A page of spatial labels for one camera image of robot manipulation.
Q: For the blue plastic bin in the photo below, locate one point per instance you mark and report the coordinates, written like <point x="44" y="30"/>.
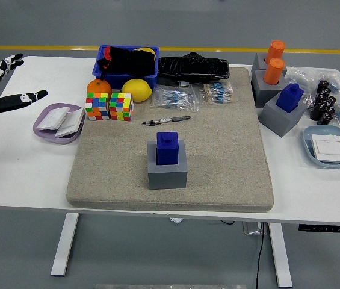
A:
<point x="121" y="79"/>

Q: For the orange cylinder seal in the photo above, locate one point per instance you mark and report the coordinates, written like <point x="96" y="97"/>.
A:
<point x="275" y="49"/>
<point x="273" y="72"/>

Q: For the white wall switch panel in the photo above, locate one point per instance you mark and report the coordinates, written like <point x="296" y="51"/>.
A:
<point x="327" y="149"/>
<point x="52" y="118"/>
<point x="72" y="123"/>

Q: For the yellow lemon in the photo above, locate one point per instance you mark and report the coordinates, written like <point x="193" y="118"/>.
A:
<point x="136" y="90"/>

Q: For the yellow curved object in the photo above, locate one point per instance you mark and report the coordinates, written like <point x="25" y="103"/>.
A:
<point x="145" y="49"/>

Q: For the small white part under table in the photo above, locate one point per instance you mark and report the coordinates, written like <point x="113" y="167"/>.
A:
<point x="176" y="220"/>

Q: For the grey-brown fabric mat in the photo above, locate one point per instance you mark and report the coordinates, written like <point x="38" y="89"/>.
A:
<point x="218" y="150"/>

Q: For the black table control panel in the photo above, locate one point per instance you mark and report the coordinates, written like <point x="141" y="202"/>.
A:
<point x="323" y="228"/>

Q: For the blue-grey dish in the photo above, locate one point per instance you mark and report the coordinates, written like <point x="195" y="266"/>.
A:
<point x="309" y="144"/>

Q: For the orange fruit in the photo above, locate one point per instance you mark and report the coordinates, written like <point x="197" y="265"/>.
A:
<point x="99" y="87"/>

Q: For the grey seal holder block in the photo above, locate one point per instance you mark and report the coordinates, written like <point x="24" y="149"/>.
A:
<point x="261" y="90"/>
<point x="166" y="179"/>
<point x="275" y="120"/>
<point x="258" y="63"/>

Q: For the clear bag of taped resistors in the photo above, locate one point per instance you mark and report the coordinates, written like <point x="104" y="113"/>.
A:
<point x="218" y="93"/>

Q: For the blue square seal stamp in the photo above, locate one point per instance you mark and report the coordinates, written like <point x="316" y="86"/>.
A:
<point x="167" y="149"/>
<point x="288" y="97"/>

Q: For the white table leg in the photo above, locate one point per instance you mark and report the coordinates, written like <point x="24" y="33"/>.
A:
<point x="279" y="256"/>
<point x="63" y="247"/>

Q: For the colourful puzzle cube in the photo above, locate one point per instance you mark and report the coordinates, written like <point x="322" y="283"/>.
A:
<point x="121" y="106"/>
<point x="96" y="106"/>

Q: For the clear bag of blue resistors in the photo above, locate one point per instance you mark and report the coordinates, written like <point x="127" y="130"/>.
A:
<point x="172" y="97"/>

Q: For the purple dish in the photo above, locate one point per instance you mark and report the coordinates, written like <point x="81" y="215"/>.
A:
<point x="41" y="132"/>

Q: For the black grey pen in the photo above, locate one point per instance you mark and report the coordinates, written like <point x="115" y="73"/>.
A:
<point x="178" y="118"/>

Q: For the silver box under table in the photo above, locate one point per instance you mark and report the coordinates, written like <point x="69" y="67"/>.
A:
<point x="251" y="228"/>

